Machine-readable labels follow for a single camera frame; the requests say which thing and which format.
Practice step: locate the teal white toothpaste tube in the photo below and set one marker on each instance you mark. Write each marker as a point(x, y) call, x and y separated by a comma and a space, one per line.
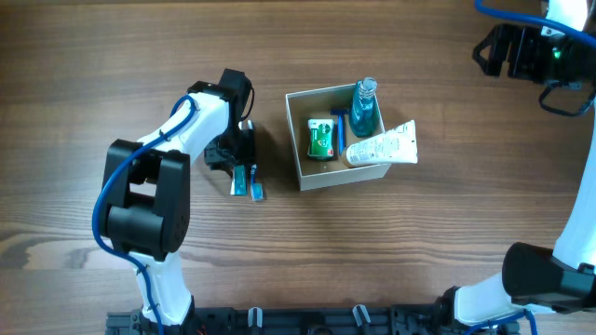
point(239, 181)

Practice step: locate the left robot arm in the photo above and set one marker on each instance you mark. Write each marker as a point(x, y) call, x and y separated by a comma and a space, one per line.
point(143, 211)

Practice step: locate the white green-leaf lotion tube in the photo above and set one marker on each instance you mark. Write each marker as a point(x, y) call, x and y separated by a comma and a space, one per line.
point(395, 146)

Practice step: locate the white open cardboard box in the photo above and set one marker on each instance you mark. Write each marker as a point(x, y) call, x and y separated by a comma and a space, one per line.
point(316, 104)

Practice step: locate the teal mouthwash bottle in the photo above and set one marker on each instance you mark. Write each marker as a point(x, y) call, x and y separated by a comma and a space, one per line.
point(363, 117)

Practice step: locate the blue white toothbrush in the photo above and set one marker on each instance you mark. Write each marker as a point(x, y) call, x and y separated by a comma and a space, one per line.
point(257, 191)

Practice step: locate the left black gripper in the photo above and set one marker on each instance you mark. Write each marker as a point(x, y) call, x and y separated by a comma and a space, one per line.
point(248, 154)

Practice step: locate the green white soap packet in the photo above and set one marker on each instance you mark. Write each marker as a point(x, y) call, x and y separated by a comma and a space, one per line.
point(321, 136)

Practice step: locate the blue disposable razor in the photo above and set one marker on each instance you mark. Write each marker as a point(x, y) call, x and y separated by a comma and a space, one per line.
point(341, 115)

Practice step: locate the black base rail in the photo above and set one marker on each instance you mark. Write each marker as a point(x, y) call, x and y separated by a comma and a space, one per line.
point(360, 319)

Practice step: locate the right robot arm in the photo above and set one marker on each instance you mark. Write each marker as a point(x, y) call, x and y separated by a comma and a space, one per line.
point(537, 280)

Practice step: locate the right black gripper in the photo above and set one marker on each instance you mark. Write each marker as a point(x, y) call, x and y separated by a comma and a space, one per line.
point(522, 39)

